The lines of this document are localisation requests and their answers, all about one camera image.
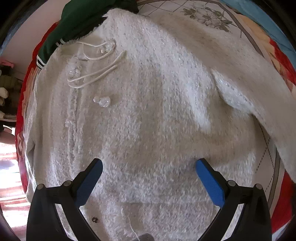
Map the red floral blanket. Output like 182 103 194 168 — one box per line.
15 22 58 193

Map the dark green striped-cuff garment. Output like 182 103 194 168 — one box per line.
36 0 138 69

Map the white fluffy knit cardigan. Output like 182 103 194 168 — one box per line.
24 9 295 240

